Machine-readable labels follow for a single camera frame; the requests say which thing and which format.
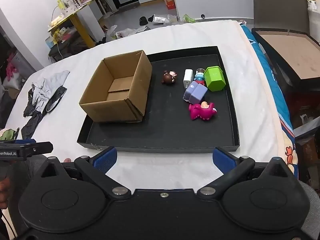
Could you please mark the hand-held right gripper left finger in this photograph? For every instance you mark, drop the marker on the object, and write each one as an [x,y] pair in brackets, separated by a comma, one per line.
[106,160]

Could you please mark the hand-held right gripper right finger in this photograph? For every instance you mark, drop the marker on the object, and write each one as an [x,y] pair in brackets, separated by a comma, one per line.
[222,158]

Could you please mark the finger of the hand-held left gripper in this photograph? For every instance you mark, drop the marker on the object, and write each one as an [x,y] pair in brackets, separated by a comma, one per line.
[40,148]
[25,141]

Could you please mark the brown cardboard box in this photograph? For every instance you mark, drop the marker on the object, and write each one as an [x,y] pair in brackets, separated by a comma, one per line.
[117,110]

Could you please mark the pink dinosaur toy figurine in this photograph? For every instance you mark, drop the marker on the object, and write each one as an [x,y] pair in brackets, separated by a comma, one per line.
[200,112]

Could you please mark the black shallow tray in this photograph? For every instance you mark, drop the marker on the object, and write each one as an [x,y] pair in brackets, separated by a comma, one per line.
[162,130]

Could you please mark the purple toy sofa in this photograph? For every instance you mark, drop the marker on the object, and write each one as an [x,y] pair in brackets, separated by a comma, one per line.
[196,93]

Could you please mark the green plastic container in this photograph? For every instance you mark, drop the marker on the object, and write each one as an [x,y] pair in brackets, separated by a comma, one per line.
[215,80]

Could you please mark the blue and red toy figurine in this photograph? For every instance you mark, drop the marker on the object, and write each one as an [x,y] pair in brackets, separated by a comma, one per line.
[199,76]

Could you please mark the white charger plug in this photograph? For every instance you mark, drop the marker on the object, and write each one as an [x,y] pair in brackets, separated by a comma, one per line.
[187,77]

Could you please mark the brown toy figurine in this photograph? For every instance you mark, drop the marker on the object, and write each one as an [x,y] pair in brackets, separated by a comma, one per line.
[168,78]

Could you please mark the person's left hand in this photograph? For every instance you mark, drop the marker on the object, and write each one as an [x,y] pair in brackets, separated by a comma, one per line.
[3,192]

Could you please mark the person's grey clothing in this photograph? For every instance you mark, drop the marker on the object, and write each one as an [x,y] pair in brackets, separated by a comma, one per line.
[35,165]

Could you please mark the green patterned cloth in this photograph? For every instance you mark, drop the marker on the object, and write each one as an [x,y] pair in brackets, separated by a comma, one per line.
[7,133]

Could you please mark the grey and black garment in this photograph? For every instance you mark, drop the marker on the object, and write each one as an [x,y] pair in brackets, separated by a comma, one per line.
[42,92]

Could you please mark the pink cloth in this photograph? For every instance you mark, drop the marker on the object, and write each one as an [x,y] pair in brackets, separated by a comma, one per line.
[11,67]

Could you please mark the blue printed bedsheet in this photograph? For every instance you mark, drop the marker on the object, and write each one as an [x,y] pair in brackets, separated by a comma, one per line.
[275,92]

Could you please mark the yellow table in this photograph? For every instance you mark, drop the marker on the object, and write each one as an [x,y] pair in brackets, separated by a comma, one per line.
[82,30]

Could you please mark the white plastic bag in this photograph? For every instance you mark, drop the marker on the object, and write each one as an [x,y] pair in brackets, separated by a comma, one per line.
[125,32]

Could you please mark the white blanket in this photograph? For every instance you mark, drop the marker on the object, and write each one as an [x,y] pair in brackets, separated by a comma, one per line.
[175,35]

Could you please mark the black cap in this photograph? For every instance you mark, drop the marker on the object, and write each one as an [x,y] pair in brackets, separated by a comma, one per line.
[143,20]

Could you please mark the green plastic bag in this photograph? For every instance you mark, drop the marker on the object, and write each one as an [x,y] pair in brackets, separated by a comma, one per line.
[188,18]

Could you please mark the silver foil bag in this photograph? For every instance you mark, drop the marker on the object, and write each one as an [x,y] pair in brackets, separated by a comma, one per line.
[158,19]

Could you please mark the grey upright board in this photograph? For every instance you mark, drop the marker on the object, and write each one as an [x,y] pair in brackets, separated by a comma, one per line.
[280,5]

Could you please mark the orange cardboard box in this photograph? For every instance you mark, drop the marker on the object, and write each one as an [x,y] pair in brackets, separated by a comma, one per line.
[169,1]

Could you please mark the white and yellow bag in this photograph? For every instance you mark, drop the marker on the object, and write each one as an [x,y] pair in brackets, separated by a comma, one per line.
[313,17]

